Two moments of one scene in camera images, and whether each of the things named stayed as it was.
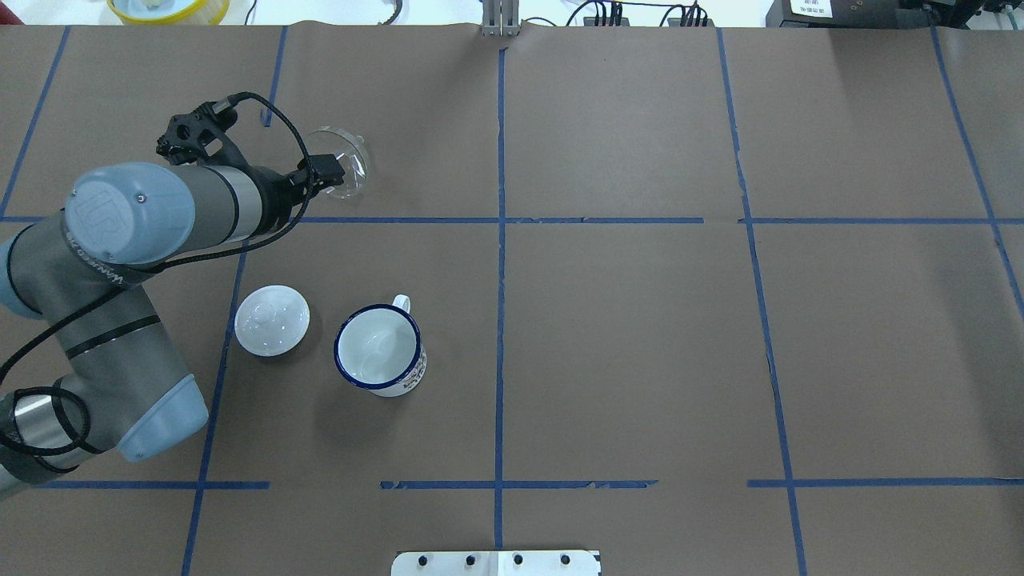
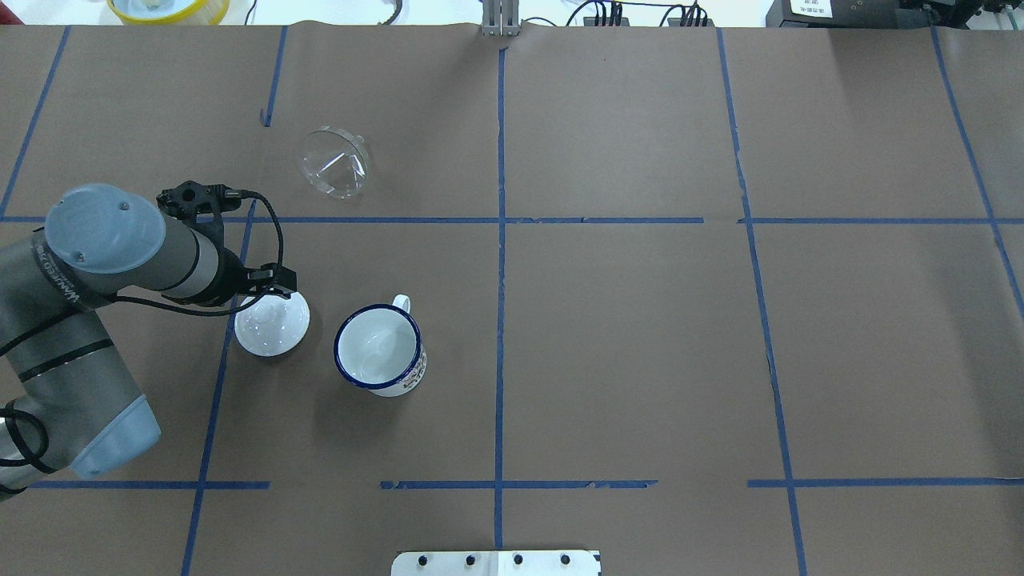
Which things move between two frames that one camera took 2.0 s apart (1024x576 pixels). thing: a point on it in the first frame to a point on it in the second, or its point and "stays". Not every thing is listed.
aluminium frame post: [501, 18] stays
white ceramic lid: [272, 321] stays
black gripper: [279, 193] to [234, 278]
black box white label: [849, 14] stays
